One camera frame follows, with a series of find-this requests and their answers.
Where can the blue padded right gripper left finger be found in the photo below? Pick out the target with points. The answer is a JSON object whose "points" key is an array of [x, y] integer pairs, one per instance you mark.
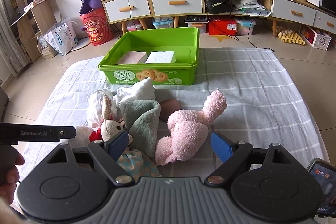
{"points": [[105, 154]]}

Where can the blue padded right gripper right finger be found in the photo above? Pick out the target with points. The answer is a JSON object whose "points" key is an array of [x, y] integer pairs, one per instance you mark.
{"points": [[234, 157]]}

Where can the white plush red scarf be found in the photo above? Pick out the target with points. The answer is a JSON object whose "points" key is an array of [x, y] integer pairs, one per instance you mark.
{"points": [[85, 135]]}

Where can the beige rabbit doll blue dress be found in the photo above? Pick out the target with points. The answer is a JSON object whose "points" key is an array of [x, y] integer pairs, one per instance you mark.
{"points": [[133, 161]]}

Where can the pink fluffy plush toy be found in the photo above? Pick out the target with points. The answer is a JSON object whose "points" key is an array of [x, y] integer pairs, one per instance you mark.
{"points": [[189, 130]]}

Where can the green fleece towel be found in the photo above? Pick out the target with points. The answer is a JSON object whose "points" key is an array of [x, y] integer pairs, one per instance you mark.
{"points": [[141, 118]]}

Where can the white cloth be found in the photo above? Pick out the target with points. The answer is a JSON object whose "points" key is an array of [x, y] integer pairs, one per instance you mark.
{"points": [[143, 90]]}

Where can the person's left hand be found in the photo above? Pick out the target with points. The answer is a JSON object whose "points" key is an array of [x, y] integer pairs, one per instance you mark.
{"points": [[12, 177]]}

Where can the brown round powder puff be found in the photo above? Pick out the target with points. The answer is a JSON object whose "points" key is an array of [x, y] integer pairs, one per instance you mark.
{"points": [[168, 107]]}

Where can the smartphone with lit screen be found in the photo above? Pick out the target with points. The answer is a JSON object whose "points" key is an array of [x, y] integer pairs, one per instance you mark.
{"points": [[324, 173]]}

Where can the pink sponge block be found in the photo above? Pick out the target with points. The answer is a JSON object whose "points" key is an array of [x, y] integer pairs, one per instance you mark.
{"points": [[133, 57]]}

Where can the white sponge block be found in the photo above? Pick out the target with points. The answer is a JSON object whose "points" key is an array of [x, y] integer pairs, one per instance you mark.
{"points": [[161, 57]]}

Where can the white blue paper bag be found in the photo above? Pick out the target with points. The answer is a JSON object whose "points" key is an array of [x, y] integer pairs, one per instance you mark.
{"points": [[61, 36]]}

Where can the green plastic cookie box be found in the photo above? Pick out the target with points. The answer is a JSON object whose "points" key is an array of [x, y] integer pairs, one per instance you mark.
{"points": [[184, 41]]}

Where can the red printed bucket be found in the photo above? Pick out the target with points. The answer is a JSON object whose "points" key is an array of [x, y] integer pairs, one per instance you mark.
{"points": [[97, 27]]}

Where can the red cardboard box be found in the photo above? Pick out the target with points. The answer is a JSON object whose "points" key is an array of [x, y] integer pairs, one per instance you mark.
{"points": [[222, 25]]}

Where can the yellow egg tray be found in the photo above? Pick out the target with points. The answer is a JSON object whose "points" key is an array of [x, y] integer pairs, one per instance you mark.
{"points": [[288, 35]]}

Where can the wooden desk shelf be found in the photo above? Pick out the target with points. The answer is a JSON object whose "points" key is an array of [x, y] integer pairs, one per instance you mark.
{"points": [[36, 18]]}

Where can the clear box blue lid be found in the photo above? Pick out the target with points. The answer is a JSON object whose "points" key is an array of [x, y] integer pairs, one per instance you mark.
{"points": [[166, 22]]}

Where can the white printed toy box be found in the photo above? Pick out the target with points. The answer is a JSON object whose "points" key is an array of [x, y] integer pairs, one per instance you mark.
{"points": [[318, 39]]}

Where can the black bag on shelf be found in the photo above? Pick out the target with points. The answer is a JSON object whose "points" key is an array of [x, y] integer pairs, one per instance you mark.
{"points": [[218, 6]]}

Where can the wooden cabinet with white drawers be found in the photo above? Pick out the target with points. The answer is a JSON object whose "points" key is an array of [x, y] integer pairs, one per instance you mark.
{"points": [[298, 11]]}

